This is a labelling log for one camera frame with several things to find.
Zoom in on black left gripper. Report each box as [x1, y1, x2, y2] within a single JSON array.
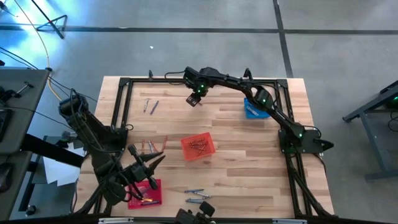
[[123, 143, 167, 191]]

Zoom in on orange plastic basket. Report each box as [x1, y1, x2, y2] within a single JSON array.
[[180, 131, 217, 162]]

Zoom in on red plastic basket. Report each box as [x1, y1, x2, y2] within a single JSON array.
[[127, 179, 163, 210]]

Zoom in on blue plastic basket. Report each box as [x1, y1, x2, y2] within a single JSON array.
[[243, 98, 271, 120]]

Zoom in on white paper sheets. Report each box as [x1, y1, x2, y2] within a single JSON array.
[[42, 146, 82, 187]]

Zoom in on black diagonal beam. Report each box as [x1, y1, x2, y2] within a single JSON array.
[[20, 133, 85, 169]]

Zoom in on grey side table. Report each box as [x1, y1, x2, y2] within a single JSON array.
[[0, 67, 50, 156]]

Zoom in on dark grey desk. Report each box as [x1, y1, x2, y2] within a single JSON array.
[[0, 152, 32, 220]]

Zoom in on black computer mouse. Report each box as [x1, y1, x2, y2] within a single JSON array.
[[0, 163, 13, 193]]

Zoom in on black floor stand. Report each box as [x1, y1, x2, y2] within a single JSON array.
[[30, 0, 68, 40]]

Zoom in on black device green light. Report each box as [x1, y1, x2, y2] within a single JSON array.
[[384, 93, 398, 110]]

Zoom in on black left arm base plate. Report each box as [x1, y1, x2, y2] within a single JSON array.
[[102, 127, 129, 153]]

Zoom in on black aluminium table frame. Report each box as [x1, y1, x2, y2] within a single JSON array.
[[73, 76, 335, 218]]

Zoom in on black leader arm handle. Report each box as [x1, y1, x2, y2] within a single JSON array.
[[175, 201, 216, 224]]

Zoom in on white edge bracket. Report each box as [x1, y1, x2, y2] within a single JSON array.
[[98, 217, 134, 224], [271, 218, 308, 224]]

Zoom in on black cable bundle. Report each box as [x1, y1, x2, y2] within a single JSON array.
[[285, 154, 332, 218], [73, 174, 123, 216]]

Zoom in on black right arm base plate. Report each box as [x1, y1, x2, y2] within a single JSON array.
[[278, 128, 335, 156]]

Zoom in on yellow cable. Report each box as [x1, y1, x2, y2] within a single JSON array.
[[14, 0, 63, 100]]

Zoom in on black floor cable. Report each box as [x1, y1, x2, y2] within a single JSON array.
[[0, 46, 99, 103]]

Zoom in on grey metal desk frame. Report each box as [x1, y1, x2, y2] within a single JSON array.
[[341, 79, 398, 182]]

